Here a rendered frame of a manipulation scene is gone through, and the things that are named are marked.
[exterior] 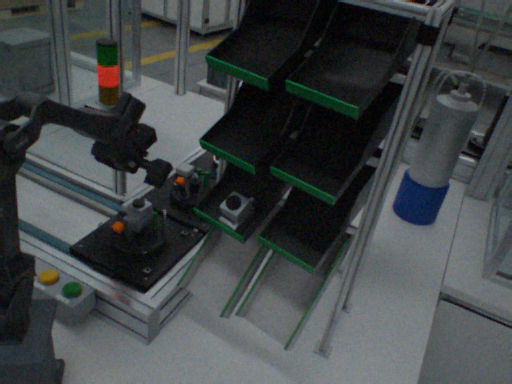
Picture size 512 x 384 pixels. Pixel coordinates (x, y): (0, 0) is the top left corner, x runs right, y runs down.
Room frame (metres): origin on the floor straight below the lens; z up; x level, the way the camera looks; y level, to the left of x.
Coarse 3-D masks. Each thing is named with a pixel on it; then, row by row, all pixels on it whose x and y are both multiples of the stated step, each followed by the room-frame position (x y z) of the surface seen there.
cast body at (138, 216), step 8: (136, 200) 0.93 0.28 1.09; (144, 200) 0.94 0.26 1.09; (128, 208) 0.91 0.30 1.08; (136, 208) 0.91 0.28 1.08; (144, 208) 0.92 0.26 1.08; (152, 208) 0.97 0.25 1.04; (128, 216) 0.91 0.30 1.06; (136, 216) 0.91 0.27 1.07; (144, 216) 0.91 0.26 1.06; (152, 216) 0.94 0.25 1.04; (128, 224) 0.90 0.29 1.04; (136, 224) 0.89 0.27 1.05; (144, 224) 0.91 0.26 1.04; (136, 232) 0.89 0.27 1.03
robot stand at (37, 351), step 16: (32, 304) 0.60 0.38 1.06; (48, 304) 0.60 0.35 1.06; (32, 320) 0.56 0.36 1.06; (48, 320) 0.57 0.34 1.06; (32, 336) 0.53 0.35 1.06; (48, 336) 0.53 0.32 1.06; (0, 352) 0.49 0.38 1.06; (16, 352) 0.49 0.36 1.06; (32, 352) 0.50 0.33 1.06; (48, 352) 0.55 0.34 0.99; (0, 368) 0.46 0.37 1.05; (16, 368) 0.47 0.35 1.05; (32, 368) 0.48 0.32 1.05; (48, 368) 0.53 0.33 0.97
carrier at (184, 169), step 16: (176, 176) 1.26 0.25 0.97; (192, 176) 1.16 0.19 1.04; (208, 176) 1.20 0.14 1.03; (160, 192) 1.16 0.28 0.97; (176, 192) 1.14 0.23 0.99; (192, 192) 1.15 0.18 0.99; (160, 208) 1.08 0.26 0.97; (176, 208) 1.09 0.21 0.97; (192, 208) 1.10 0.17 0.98; (192, 224) 1.03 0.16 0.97; (208, 224) 1.04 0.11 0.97
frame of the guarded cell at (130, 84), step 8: (136, 0) 2.17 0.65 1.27; (136, 8) 2.17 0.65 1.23; (136, 16) 2.17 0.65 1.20; (136, 24) 2.17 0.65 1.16; (136, 32) 2.17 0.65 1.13; (136, 40) 2.17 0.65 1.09; (136, 48) 2.17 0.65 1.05; (136, 56) 2.17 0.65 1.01; (136, 64) 2.17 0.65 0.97; (136, 72) 2.17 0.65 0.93; (128, 80) 2.19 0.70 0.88; (136, 80) 2.17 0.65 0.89; (128, 88) 2.11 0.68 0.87
